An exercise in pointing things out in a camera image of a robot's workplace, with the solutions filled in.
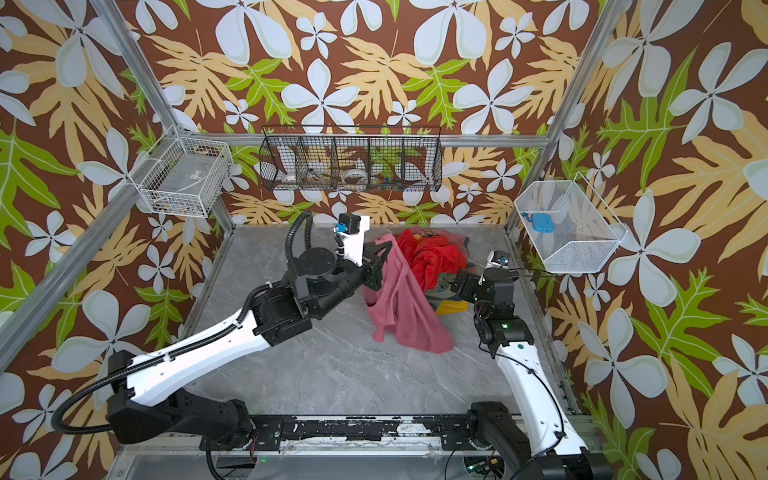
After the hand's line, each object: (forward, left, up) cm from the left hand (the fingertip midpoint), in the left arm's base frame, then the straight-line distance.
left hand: (387, 239), depth 59 cm
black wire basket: (+47, +11, -13) cm, 50 cm away
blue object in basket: (+22, -46, -17) cm, 54 cm away
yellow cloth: (+7, -22, -40) cm, 46 cm away
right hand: (+7, -24, -21) cm, 32 cm away
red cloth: (+16, -14, -25) cm, 33 cm away
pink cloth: (-5, -4, -20) cm, 21 cm away
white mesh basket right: (+18, -53, -16) cm, 58 cm away
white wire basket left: (+33, +59, -10) cm, 69 cm away
